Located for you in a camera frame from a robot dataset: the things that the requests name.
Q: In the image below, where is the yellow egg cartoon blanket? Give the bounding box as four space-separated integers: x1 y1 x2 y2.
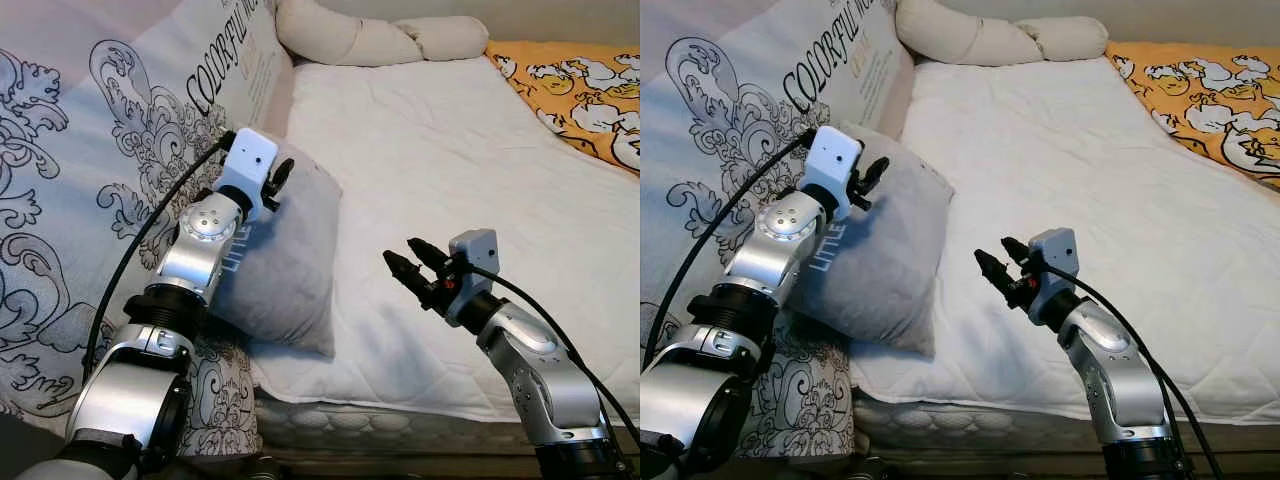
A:
485 40 641 176
1105 40 1280 191

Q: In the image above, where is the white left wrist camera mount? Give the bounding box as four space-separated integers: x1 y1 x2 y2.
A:
800 125 863 221
213 127 279 223

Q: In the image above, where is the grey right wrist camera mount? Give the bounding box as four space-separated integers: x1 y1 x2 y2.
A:
1028 228 1081 321
445 228 501 326

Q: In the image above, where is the small grey pillow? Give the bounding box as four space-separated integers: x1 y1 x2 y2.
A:
205 140 343 359
790 122 956 359

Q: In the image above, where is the white quilted mattress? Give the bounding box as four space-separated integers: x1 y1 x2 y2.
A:
248 55 641 456
850 55 1280 456

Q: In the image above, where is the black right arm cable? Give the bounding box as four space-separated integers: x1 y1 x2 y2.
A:
1035 258 1226 480
455 260 641 443

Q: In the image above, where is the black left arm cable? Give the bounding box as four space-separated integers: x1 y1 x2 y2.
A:
640 130 816 371
82 132 236 381

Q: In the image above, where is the beige twisted long pillow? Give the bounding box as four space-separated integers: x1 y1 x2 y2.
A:
275 0 491 68
895 0 1109 68

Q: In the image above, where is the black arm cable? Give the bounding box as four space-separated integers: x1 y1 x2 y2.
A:
455 260 641 443
1035 258 1226 480
640 130 816 371
82 132 236 381

